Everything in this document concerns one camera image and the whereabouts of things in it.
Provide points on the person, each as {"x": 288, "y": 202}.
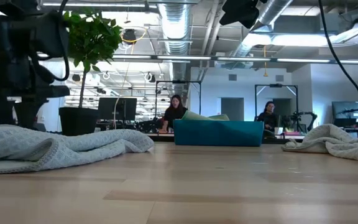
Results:
{"x": 174, "y": 113}
{"x": 267, "y": 116}

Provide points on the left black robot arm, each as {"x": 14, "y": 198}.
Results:
{"x": 2, "y": 62}

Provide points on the green microfiber towel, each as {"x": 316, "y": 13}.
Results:
{"x": 197, "y": 116}

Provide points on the black background robot arm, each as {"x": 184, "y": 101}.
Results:
{"x": 309, "y": 116}

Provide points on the black computer monitor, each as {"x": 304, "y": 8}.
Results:
{"x": 346, "y": 112}
{"x": 117, "y": 109}

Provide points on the black ceiling camera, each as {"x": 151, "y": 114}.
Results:
{"x": 129, "y": 35}

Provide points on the green potted plant black pot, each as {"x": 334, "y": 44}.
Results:
{"x": 89, "y": 37}

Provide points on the silver ventilation duct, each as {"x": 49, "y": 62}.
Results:
{"x": 275, "y": 9}
{"x": 176, "y": 28}

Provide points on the black aluminium table frame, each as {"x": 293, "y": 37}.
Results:
{"x": 160, "y": 138}

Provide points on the ceiling light strip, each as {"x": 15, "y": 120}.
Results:
{"x": 182, "y": 58}

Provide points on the grey waffle weave towel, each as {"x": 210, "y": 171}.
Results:
{"x": 73, "y": 146}
{"x": 337, "y": 140}

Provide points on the teal plastic bin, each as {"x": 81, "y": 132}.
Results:
{"x": 216, "y": 133}

